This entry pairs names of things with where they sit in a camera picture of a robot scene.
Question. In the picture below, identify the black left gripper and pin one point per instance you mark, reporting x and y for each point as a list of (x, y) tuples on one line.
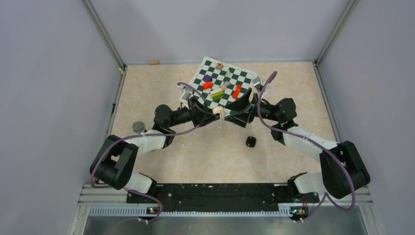
[(198, 112)]

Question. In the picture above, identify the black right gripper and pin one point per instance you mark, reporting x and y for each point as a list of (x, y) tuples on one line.
[(242, 119)]

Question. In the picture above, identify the black earbud charging case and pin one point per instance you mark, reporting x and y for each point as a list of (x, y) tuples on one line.
[(251, 141)]

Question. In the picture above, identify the white earbud charging case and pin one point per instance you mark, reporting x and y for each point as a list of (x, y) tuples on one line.
[(219, 111)]

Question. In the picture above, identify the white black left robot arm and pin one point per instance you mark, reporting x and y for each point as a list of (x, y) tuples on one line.
[(115, 161)]

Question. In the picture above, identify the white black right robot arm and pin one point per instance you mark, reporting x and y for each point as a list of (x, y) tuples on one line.
[(341, 163)]

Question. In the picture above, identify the green white toy brick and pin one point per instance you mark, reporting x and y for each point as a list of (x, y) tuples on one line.
[(216, 94)]

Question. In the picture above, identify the red toy brick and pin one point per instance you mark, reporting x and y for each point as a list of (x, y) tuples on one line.
[(207, 85), (236, 92)]

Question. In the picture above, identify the green white chessboard mat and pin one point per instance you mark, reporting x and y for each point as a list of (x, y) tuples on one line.
[(216, 82)]

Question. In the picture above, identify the purple toy brick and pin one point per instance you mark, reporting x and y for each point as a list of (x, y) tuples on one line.
[(207, 78)]

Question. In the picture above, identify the brown wooden chess piece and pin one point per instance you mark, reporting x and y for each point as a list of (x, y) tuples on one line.
[(219, 66)]

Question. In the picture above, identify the black cylinder on table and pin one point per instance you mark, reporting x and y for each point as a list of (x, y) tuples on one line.
[(139, 127)]

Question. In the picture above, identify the wooden cork cylinder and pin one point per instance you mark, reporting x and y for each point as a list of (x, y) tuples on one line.
[(154, 62)]

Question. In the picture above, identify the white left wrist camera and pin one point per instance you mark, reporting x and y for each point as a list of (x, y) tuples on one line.
[(187, 93)]

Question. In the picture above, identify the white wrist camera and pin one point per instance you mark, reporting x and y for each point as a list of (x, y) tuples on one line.
[(187, 93), (258, 84)]

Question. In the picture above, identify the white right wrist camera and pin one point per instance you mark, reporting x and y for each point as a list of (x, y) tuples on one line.
[(258, 84)]

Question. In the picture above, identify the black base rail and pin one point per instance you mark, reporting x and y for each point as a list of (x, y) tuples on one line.
[(244, 197)]

